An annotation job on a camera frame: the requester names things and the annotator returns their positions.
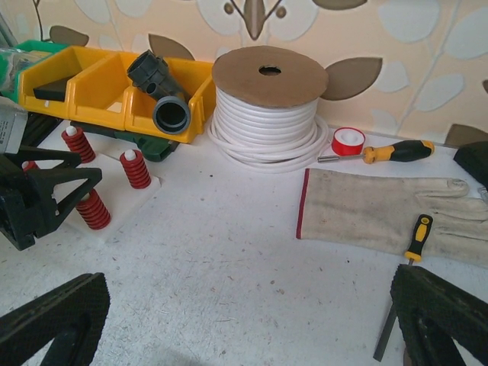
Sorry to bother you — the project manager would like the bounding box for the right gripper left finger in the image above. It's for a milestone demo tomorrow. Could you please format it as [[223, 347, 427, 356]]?
[[1, 272, 110, 365]]

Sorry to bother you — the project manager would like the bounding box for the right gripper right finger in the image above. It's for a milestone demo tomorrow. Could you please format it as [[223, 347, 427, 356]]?
[[390, 265, 487, 365]]

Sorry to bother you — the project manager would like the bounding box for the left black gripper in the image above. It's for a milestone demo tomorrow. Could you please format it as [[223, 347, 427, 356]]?
[[1, 146, 102, 251]]

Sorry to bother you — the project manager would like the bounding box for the red large spring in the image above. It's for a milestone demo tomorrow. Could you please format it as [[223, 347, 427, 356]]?
[[61, 126, 96, 163]]

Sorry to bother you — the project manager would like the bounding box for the black slotted block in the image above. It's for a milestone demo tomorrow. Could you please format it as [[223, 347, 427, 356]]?
[[21, 112, 63, 147]]

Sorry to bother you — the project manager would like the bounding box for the white peg fixture base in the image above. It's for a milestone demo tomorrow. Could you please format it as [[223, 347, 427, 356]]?
[[62, 133, 161, 242]]

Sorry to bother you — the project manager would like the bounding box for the yellow black slim screwdriver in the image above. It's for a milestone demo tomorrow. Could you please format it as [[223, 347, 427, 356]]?
[[373, 213, 433, 362]]

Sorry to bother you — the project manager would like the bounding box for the yellow storage bin middle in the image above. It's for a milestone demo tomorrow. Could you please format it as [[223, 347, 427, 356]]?
[[69, 52, 140, 130]]

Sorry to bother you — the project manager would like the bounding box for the yellow storage bin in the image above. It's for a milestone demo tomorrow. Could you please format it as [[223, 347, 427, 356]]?
[[18, 46, 114, 119], [125, 58, 216, 143], [69, 52, 140, 130]]

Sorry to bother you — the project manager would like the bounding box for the beige work glove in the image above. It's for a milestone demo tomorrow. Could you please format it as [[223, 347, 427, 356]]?
[[296, 169, 487, 267]]

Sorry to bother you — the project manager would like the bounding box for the yellow storage bin left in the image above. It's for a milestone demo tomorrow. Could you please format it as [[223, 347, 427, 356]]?
[[18, 46, 114, 119]]

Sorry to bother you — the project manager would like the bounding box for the green storage bin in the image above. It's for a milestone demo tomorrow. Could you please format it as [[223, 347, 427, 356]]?
[[1, 40, 67, 103]]

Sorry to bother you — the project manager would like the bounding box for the black pipe fitting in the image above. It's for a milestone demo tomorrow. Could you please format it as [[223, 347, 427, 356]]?
[[127, 50, 191, 135]]

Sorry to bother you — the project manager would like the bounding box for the black sponge block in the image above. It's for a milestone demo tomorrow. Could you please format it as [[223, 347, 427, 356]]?
[[453, 141, 488, 187]]

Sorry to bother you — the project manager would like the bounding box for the red white tape roll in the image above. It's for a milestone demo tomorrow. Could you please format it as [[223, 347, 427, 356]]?
[[331, 127, 366, 156]]

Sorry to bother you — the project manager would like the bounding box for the yellow storage bin right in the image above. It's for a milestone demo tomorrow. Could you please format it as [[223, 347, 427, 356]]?
[[125, 58, 216, 143]]

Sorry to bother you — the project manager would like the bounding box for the yellow red handle screwdriver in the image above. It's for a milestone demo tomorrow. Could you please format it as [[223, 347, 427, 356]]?
[[317, 140, 435, 164]]

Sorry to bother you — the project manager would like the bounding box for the white cable spool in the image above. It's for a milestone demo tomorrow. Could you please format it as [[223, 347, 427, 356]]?
[[207, 46, 331, 173]]

